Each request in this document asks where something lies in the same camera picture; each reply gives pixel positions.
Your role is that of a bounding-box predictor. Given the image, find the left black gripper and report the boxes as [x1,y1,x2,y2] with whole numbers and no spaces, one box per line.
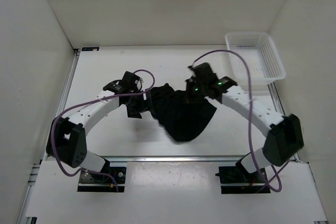
[124,89,156,119]

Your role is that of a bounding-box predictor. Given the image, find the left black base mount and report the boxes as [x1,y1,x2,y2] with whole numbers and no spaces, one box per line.
[77,163,127,193]

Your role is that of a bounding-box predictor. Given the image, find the dark label sticker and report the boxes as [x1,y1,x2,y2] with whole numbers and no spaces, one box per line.
[81,47,100,51]

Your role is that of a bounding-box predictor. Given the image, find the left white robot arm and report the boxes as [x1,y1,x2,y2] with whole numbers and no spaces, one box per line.
[46,69,155,182]

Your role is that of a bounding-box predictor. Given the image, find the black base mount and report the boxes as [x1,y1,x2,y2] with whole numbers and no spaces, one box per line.
[77,163,127,193]
[215,165,270,195]

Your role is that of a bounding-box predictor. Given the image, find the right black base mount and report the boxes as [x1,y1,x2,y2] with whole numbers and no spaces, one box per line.
[215,165,270,195]

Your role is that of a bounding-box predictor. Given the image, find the aluminium front rail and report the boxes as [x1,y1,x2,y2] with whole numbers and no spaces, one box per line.
[43,154,297,164]

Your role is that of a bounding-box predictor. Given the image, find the white plastic mesh basket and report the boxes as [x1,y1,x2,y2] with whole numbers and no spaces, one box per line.
[225,31,286,86]

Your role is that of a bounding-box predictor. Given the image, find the black shorts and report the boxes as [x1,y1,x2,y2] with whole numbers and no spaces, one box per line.
[151,83,217,142]

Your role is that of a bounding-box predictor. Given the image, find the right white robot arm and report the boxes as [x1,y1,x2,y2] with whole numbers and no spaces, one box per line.
[186,63,304,182]

